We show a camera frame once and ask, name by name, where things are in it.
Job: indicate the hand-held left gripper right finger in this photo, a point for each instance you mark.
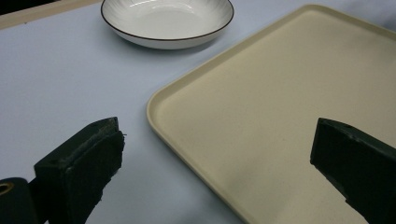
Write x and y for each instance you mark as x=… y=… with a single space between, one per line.
x=358 y=161

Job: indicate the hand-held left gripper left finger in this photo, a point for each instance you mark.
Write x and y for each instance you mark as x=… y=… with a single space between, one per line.
x=77 y=168

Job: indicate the white bowl with dark rim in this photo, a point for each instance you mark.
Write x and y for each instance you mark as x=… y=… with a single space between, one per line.
x=168 y=21

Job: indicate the beige plastic tray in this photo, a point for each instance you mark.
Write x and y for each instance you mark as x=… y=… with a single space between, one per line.
x=274 y=118

